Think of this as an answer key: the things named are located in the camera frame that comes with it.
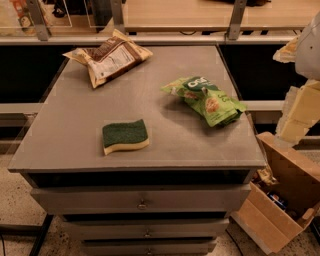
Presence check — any wooden shelf with metal posts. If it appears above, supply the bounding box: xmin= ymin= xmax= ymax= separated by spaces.
xmin=0 ymin=0 xmax=320 ymax=45

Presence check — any cardboard box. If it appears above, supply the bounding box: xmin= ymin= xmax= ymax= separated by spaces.
xmin=232 ymin=132 xmax=320 ymax=255

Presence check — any brown chip bag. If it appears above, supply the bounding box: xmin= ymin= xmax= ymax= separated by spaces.
xmin=64 ymin=30 xmax=153 ymax=88

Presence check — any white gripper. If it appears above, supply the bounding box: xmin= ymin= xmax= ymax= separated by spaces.
xmin=273 ymin=12 xmax=320 ymax=144

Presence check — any green and yellow sponge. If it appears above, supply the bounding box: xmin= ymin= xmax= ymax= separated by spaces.
xmin=102 ymin=119 xmax=149 ymax=155

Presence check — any green chip bag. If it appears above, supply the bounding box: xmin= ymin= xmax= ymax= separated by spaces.
xmin=161 ymin=76 xmax=246 ymax=127

